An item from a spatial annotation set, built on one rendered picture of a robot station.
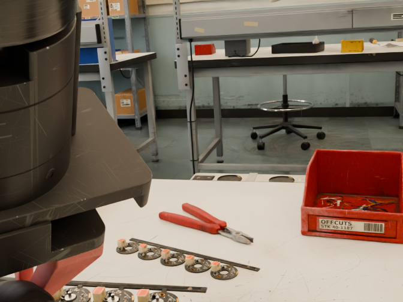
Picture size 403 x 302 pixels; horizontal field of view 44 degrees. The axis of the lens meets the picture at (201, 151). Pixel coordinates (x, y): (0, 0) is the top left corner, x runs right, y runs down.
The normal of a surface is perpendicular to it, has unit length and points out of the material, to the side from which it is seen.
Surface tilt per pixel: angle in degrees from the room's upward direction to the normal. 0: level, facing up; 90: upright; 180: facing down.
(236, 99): 90
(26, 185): 117
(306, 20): 90
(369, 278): 0
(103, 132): 27
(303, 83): 90
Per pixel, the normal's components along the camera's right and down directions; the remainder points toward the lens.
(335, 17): -0.25, 0.27
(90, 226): 0.19, -0.77
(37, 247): 0.52, 0.61
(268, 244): -0.07, -0.96
